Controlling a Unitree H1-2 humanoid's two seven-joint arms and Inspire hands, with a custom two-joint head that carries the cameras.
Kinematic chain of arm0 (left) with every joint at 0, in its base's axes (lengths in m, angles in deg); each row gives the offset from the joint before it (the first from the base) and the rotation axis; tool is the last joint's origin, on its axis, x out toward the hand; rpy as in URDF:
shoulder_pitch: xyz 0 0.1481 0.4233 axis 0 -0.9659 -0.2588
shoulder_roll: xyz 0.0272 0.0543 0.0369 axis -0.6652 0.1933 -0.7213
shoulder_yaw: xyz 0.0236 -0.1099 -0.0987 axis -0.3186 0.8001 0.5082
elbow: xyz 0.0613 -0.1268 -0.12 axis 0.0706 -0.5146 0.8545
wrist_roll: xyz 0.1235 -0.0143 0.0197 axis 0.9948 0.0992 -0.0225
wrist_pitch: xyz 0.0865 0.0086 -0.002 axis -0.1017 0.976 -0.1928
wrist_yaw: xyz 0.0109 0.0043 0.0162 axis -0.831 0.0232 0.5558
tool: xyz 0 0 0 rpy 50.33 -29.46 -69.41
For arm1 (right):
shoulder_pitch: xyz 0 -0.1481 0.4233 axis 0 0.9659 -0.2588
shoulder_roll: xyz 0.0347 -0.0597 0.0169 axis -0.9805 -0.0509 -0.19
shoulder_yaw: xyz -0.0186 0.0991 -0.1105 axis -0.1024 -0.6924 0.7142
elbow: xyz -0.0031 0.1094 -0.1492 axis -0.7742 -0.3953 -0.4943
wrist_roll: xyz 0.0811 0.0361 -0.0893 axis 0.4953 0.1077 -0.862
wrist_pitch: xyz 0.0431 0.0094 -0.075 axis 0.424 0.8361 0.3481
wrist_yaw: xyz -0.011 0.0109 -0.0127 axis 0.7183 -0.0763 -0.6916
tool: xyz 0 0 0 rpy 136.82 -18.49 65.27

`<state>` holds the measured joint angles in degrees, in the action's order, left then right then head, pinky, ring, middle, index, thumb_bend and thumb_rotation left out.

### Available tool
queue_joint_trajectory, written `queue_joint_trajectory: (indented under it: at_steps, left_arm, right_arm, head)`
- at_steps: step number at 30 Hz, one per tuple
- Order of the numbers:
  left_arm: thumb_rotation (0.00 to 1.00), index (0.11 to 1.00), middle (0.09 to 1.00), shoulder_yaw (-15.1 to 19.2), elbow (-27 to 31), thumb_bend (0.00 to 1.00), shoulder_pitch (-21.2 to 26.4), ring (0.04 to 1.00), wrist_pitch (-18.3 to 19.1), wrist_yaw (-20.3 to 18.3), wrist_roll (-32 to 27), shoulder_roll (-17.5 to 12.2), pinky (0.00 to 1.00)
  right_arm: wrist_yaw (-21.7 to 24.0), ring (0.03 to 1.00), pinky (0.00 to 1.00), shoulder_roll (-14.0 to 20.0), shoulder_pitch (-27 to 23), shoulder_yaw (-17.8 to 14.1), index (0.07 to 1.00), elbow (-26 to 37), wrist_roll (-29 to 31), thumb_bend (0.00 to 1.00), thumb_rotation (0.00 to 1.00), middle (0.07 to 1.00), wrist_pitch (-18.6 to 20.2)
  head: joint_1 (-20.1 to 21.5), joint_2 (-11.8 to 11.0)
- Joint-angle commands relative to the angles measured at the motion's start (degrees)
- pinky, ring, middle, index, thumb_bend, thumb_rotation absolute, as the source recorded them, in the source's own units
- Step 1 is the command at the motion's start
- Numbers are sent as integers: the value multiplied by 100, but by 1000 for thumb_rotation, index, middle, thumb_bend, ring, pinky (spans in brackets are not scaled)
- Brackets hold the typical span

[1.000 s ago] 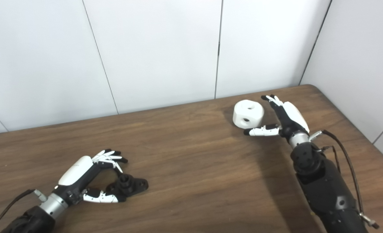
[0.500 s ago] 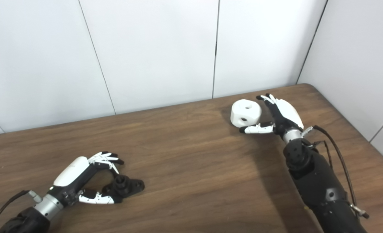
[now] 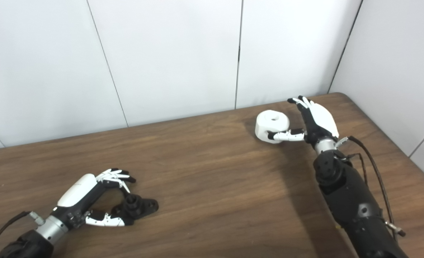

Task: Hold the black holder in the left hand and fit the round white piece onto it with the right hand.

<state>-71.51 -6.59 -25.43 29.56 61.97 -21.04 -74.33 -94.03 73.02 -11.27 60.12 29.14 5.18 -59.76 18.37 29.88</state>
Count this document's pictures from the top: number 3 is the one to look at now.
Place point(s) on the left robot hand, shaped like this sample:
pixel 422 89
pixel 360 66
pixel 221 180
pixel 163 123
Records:
pixel 79 191

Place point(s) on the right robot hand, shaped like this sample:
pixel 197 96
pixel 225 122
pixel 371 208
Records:
pixel 321 120

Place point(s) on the round white piece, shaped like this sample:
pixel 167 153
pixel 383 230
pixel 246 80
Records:
pixel 273 123

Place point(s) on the black holder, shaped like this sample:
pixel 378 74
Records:
pixel 140 208

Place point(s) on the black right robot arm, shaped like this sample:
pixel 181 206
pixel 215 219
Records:
pixel 355 204

